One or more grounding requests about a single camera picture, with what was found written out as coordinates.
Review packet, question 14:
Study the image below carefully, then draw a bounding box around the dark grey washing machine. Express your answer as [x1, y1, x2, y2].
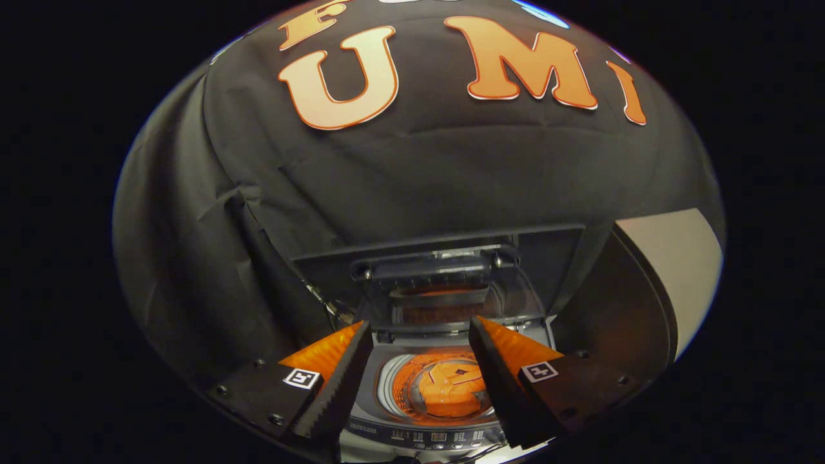
[293, 223, 587, 462]

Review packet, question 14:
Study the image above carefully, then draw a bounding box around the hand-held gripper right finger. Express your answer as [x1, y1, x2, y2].
[468, 316, 646, 450]

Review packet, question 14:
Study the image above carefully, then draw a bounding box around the black backdrop cloth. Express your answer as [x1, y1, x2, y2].
[113, 0, 726, 403]

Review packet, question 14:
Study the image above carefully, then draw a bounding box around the yellow-orange collared shirt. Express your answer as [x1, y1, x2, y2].
[417, 361, 489, 418]

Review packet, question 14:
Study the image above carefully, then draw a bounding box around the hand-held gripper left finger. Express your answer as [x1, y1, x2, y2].
[206, 321, 375, 462]

